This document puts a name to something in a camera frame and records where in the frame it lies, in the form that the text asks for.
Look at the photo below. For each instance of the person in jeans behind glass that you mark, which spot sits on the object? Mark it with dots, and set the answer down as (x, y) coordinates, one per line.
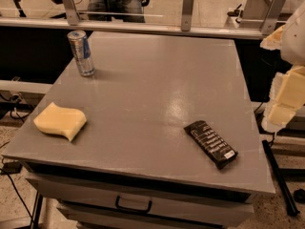
(125, 10)

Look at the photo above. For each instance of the yellow wavy sponge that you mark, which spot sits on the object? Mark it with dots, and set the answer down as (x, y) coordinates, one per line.
(55, 120)

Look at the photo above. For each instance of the black rxbar chocolate bar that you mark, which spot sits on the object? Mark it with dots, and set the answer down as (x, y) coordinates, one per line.
(211, 143)

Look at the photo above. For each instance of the metal bracket left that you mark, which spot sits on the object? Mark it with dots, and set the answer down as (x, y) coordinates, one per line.
(71, 13)

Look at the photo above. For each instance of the metal bracket right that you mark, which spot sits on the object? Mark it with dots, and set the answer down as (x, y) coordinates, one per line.
(270, 20)

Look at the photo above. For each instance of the metal bracket middle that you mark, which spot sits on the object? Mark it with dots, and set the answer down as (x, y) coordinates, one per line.
(187, 15)

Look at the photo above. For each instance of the black pole on floor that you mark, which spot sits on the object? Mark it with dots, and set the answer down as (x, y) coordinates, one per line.
(290, 204)

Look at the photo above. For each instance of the metal bracket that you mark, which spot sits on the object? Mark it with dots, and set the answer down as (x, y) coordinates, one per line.
(187, 15)
(71, 13)
(270, 20)

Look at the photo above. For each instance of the horizontal metal rail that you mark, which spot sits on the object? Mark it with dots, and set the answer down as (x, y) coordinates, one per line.
(131, 28)

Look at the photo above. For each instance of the grey drawer with black handle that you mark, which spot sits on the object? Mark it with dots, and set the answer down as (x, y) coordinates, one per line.
(99, 205)

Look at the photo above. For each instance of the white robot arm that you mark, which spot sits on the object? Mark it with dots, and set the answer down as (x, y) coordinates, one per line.
(293, 38)

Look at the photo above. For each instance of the silver blue energy drink can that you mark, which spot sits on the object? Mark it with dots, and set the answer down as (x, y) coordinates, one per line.
(81, 52)

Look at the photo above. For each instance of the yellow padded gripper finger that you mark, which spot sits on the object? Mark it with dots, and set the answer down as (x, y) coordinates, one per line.
(273, 41)
(287, 96)

